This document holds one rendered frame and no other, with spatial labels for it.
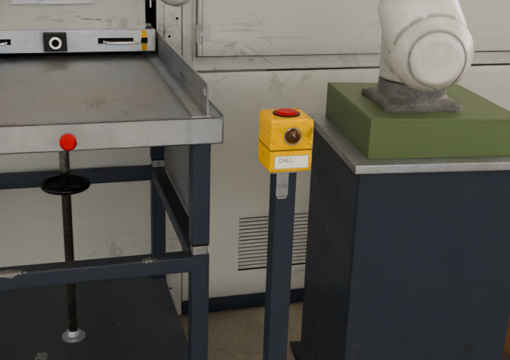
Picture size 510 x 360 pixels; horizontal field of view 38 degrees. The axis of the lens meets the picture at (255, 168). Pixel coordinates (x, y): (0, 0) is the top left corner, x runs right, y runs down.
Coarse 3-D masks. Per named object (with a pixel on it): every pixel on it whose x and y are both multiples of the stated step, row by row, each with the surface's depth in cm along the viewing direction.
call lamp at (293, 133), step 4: (288, 128) 131; (292, 128) 131; (296, 128) 131; (288, 132) 131; (292, 132) 130; (296, 132) 130; (300, 132) 132; (284, 136) 131; (288, 136) 130; (292, 136) 130; (296, 136) 130; (300, 136) 131; (284, 140) 131; (288, 140) 131; (292, 140) 131; (296, 140) 131; (300, 140) 132; (288, 144) 132; (292, 144) 132
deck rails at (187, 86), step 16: (160, 48) 204; (160, 64) 199; (176, 64) 181; (176, 80) 181; (192, 80) 163; (176, 96) 165; (192, 96) 164; (208, 96) 149; (192, 112) 152; (208, 112) 150
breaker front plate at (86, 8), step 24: (0, 0) 194; (24, 0) 196; (48, 0) 197; (72, 0) 199; (96, 0) 201; (120, 0) 203; (0, 24) 196; (24, 24) 198; (48, 24) 199; (72, 24) 201; (96, 24) 203; (120, 24) 205
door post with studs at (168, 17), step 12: (156, 0) 208; (156, 12) 209; (168, 12) 209; (180, 12) 210; (156, 24) 210; (168, 24) 210; (180, 24) 211; (168, 36) 211; (180, 36) 212; (180, 48) 213; (180, 276) 237; (180, 288) 238; (180, 300) 240; (180, 312) 241
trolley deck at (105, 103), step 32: (0, 64) 194; (32, 64) 195; (64, 64) 196; (96, 64) 198; (128, 64) 199; (0, 96) 161; (32, 96) 162; (64, 96) 163; (96, 96) 164; (128, 96) 165; (160, 96) 166; (0, 128) 140; (32, 128) 142; (64, 128) 143; (96, 128) 145; (128, 128) 147; (160, 128) 149; (192, 128) 150
